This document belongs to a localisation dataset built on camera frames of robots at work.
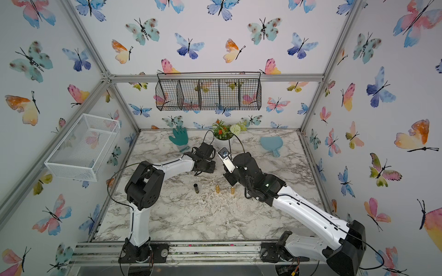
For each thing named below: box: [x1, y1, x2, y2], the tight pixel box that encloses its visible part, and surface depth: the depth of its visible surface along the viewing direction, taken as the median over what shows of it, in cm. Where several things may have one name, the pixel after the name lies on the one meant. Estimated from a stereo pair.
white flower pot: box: [210, 138, 231, 151], surface depth 106 cm
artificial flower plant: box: [212, 119, 248, 140], surface depth 101 cm
